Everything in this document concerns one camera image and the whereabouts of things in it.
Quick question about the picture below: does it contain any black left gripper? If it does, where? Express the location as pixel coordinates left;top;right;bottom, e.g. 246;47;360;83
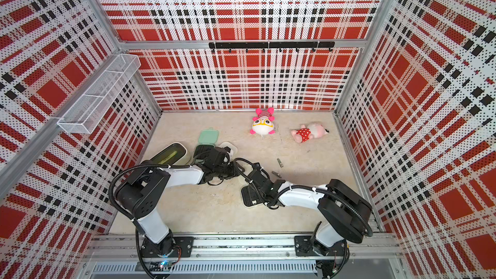
214;161;245;179

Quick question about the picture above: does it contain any cream nail kit case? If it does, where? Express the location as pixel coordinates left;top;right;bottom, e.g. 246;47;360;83
220;142;238;155
240;185;263;207

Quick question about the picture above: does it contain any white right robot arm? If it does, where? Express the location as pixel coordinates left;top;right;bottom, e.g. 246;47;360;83
234;158;373;257

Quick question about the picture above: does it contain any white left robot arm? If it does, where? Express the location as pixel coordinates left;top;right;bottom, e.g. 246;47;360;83
108;145;236;257

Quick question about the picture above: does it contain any green nail kit case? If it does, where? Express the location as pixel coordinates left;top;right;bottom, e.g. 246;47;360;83
198;129;219;145

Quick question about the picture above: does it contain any metal nail tool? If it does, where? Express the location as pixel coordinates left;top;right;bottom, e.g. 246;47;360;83
277;158;284;168

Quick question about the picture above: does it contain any green oval tray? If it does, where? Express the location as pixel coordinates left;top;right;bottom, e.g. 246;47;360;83
148;142;189;165

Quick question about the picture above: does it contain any pink owl plush toy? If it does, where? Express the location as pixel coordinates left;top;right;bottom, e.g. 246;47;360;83
250;107;275;136

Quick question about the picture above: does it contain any pink strawberry plush toy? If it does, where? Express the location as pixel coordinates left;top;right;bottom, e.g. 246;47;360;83
291;123;329;143

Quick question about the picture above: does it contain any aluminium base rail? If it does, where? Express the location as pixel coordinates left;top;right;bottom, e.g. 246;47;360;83
85;232;412;278

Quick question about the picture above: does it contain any black hook rail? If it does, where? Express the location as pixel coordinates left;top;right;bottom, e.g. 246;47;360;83
208;41;336;52

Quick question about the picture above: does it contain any clear wall shelf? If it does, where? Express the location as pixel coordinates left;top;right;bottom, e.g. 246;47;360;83
57;53;141;134

